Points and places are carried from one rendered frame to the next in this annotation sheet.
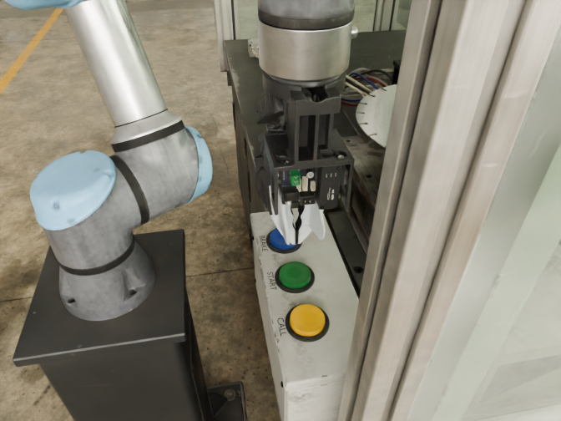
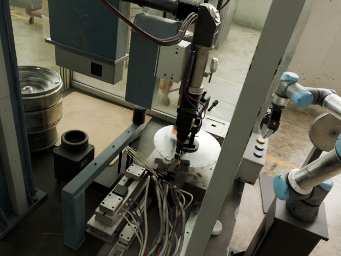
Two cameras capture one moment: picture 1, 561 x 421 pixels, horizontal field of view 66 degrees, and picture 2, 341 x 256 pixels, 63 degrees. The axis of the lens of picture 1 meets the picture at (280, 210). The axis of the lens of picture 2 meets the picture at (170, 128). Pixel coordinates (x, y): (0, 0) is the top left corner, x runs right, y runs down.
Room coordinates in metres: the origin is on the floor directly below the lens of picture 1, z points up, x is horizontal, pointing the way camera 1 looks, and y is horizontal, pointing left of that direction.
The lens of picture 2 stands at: (1.73, 0.08, 1.73)
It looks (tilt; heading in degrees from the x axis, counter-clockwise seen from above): 33 degrees down; 206
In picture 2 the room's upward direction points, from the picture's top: 12 degrees clockwise
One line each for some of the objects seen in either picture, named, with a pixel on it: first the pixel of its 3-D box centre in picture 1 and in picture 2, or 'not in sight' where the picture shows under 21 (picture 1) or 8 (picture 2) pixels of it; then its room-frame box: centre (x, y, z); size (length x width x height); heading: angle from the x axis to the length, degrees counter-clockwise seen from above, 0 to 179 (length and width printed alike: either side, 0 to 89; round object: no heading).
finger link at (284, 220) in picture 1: (285, 223); (269, 130); (0.36, -0.01, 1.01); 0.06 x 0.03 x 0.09; 10
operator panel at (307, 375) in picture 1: (304, 312); (251, 157); (0.38, -0.03, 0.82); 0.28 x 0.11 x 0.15; 10
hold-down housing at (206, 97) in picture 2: not in sight; (199, 112); (0.77, -0.26, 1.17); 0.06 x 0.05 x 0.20; 1
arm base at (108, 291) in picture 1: (103, 264); (305, 202); (0.50, 0.29, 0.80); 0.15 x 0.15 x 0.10
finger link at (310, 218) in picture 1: (314, 220); (264, 128); (0.36, -0.04, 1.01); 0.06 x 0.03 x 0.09; 10
